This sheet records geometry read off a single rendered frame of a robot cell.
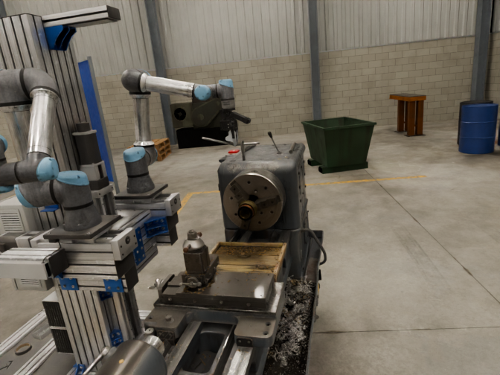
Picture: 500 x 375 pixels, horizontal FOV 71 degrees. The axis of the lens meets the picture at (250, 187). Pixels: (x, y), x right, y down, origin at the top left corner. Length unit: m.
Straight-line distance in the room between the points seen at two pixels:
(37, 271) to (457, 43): 12.36
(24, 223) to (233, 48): 10.36
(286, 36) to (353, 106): 3.04
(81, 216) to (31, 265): 0.26
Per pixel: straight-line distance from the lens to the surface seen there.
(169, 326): 1.31
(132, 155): 1.96
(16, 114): 1.61
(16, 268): 1.72
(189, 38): 12.05
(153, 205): 1.98
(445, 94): 12.77
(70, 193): 1.58
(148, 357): 0.86
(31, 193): 1.63
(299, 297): 1.90
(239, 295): 1.27
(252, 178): 1.77
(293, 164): 1.89
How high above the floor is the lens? 1.66
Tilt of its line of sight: 16 degrees down
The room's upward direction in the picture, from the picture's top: 6 degrees counter-clockwise
